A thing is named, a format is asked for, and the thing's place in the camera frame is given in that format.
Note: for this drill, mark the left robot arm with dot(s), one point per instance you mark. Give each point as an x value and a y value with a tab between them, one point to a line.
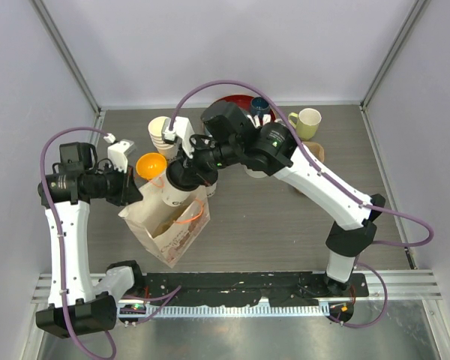
74	300

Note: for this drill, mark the light green ceramic mug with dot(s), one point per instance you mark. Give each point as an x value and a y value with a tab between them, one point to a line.
305	122

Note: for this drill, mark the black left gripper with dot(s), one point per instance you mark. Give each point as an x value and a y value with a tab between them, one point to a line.
128	189

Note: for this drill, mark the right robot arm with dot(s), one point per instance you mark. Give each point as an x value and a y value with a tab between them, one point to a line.
274	149

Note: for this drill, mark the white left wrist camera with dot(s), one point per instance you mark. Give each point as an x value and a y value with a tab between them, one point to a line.
118	152

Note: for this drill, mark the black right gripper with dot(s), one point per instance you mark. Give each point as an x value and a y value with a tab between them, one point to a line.
206	178

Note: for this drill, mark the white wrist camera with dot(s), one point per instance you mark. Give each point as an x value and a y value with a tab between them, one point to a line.
179	130
118	152

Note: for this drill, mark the aluminium frame rail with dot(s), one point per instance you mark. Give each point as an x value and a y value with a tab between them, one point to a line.
384	287

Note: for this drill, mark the white straw holder tin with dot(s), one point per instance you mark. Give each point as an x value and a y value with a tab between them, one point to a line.
255	174

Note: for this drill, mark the white paper cup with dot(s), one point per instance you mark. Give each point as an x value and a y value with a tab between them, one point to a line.
172	196
211	189

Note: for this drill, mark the dark blue ceramic cup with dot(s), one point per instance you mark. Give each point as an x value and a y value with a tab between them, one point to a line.
259	106

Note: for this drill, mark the orange plastic bowl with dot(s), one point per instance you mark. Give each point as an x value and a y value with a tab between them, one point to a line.
150	165

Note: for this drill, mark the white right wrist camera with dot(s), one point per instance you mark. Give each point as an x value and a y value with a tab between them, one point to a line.
179	130

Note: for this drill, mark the red round tray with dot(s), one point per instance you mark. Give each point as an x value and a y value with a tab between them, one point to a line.
241	100

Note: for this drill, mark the brown paper takeout bag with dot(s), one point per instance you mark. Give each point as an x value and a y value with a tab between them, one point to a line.
166	231

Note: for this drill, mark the brown cardboard cup carrier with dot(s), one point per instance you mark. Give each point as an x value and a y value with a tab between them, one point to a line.
166	223
316	150

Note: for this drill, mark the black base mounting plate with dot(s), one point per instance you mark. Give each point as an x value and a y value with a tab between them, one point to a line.
239	289

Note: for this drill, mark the black cup lid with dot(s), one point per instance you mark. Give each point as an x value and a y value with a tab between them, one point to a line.
182	178

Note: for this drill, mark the stack of white paper cups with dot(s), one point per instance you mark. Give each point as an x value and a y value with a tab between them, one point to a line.
155	126

